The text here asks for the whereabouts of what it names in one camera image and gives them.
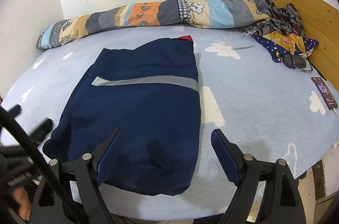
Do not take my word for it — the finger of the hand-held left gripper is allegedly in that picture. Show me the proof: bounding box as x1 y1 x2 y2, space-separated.
5 105 22 118
29 117 53 146

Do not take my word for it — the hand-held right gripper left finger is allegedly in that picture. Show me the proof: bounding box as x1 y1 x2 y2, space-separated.
28 128 125 224

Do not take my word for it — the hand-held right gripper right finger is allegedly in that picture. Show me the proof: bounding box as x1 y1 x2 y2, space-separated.
210 129 306 224

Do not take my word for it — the navy shirt with red collar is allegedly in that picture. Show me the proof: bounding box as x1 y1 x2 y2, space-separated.
42 34 202 196

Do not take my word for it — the person's left hand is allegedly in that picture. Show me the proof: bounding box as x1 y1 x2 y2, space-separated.
12 185 32 222

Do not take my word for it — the light blue cloud bed sheet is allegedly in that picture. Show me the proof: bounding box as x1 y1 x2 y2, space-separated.
0 25 339 222

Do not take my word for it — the smartphone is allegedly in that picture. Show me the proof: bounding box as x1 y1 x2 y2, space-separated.
311 77 339 110

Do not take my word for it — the dark grey pouch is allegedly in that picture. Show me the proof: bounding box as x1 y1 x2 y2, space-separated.
282 54 313 73

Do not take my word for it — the yellow printed cloth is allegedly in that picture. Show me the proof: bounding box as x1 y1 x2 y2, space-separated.
266 31 309 56

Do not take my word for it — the navy star print pillow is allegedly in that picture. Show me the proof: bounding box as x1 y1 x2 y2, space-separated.
251 34 320 64

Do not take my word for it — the striped rolled quilt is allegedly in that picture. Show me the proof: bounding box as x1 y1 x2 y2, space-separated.
36 0 273 49

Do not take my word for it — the grey and red patterned cloth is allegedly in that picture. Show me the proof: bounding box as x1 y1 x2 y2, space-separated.
242 0 306 36

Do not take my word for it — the wooden headboard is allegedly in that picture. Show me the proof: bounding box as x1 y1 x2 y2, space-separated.
242 0 339 97

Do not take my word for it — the black cable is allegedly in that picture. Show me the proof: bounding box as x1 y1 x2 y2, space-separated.
0 106 88 224

